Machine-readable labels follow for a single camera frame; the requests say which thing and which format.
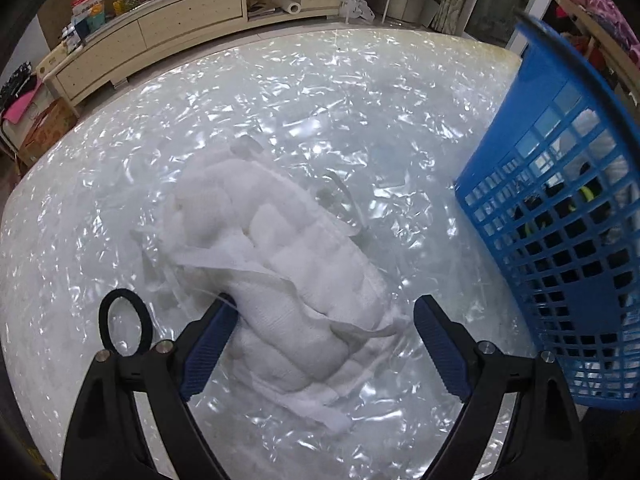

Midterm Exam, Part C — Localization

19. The pink clothes pile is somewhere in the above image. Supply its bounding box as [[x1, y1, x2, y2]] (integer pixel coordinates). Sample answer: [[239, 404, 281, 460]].
[[570, 0, 639, 66]]

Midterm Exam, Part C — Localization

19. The white cloth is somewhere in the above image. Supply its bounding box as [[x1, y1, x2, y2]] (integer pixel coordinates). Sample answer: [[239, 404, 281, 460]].
[[143, 136, 408, 432]]

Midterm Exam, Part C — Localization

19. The blue plastic laundry basket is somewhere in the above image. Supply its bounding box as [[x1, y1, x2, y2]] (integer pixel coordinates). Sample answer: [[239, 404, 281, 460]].
[[454, 15, 639, 411]]

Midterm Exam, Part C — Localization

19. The white waffle towel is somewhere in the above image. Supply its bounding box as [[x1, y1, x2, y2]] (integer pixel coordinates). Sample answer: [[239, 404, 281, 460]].
[[559, 108, 616, 181]]

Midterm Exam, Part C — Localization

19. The white paper roll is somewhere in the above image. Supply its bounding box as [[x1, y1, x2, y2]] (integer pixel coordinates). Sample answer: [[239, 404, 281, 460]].
[[271, 0, 302, 15]]

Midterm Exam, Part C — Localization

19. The black hair tie ring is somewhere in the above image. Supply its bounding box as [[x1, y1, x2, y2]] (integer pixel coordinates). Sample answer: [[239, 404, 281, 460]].
[[98, 288, 154, 359]]

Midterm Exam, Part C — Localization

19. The wooden side table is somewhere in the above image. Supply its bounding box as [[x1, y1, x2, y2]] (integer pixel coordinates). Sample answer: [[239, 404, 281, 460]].
[[554, 0, 639, 101]]

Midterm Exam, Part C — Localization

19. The black plush toy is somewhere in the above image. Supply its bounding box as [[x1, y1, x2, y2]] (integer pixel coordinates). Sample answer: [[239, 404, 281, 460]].
[[516, 177, 622, 258]]

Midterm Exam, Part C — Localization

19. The black floral bag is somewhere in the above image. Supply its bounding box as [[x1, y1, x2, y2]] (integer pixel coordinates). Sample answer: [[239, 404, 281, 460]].
[[0, 62, 34, 112]]

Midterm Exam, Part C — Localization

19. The cardboard box on floor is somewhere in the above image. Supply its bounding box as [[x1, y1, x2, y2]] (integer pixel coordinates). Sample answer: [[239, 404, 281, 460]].
[[17, 99, 77, 167]]

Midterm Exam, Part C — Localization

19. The cream TV cabinet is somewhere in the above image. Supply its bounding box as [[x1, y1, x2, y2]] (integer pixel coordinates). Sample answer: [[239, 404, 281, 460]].
[[42, 0, 341, 108]]

